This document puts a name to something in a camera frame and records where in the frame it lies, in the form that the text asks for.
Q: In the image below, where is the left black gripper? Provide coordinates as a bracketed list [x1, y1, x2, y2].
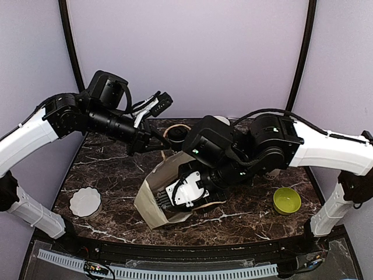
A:
[86, 103, 171, 156]

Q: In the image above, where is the black paper coffee cup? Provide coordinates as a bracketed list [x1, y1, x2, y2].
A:
[171, 142, 183, 152]

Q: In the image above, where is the black plastic cup lid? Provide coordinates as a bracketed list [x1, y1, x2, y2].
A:
[167, 126, 189, 143]

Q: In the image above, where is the cream paper bag with handles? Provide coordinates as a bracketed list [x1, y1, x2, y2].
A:
[134, 151, 227, 229]

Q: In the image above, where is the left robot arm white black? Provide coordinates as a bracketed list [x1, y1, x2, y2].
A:
[1, 91, 173, 254]

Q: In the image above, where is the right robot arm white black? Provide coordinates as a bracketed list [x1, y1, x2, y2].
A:
[191, 109, 372, 253]

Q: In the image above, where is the white cup holding straws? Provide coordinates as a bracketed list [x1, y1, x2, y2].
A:
[262, 169, 280, 181]

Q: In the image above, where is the stack of paper cups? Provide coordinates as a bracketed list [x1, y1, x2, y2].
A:
[213, 115, 230, 126]

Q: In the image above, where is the green bowl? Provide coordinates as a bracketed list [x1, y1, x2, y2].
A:
[273, 187, 302, 215]

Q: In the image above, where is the white scalloped bowl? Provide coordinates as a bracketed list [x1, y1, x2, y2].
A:
[69, 187, 102, 220]

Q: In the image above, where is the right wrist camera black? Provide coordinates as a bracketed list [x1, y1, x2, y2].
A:
[182, 115, 233, 168]

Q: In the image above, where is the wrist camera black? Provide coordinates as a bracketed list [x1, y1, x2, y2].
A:
[182, 115, 233, 168]
[87, 70, 132, 110]

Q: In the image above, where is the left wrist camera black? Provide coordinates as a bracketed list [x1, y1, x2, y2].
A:
[87, 70, 132, 110]

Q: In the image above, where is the white cable duct strip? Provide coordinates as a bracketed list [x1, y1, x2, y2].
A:
[37, 249, 279, 279]

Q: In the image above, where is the left black frame post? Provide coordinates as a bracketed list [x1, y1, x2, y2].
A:
[58, 0, 85, 92]

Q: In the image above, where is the black frame post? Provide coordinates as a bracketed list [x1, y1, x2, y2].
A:
[286, 0, 317, 111]
[58, 0, 85, 92]

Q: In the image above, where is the right black frame post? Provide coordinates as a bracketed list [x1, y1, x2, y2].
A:
[286, 0, 317, 111]

